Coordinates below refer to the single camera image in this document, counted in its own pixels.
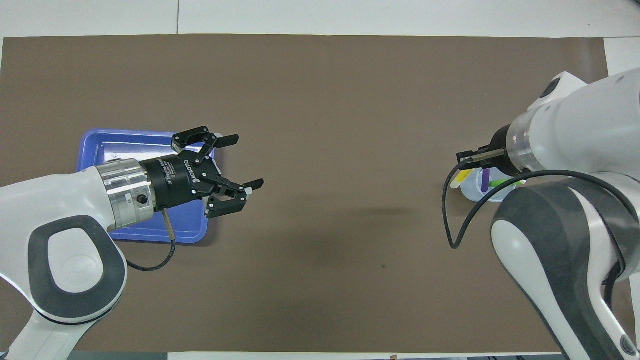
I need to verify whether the blue plastic tray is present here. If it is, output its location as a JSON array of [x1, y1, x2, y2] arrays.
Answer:
[[76, 128, 216, 244]]

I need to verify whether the clear plastic cup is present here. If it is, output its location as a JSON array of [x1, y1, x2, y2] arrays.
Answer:
[[460, 165, 526, 203]]

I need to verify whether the brown table mat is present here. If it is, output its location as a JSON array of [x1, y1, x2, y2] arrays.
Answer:
[[0, 34, 638, 353]]

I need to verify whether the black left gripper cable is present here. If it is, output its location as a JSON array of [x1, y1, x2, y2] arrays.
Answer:
[[125, 207, 178, 272]]

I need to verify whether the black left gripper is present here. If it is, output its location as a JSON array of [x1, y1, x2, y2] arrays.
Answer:
[[139, 126, 265, 220]]

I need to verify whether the green marker pen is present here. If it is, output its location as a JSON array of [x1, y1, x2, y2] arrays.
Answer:
[[489, 177, 527, 190]]

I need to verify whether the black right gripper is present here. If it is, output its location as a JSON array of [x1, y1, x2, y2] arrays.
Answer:
[[456, 124, 526, 177]]

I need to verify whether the yellow marker pen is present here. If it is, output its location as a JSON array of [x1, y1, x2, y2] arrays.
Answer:
[[450, 169, 474, 190]]

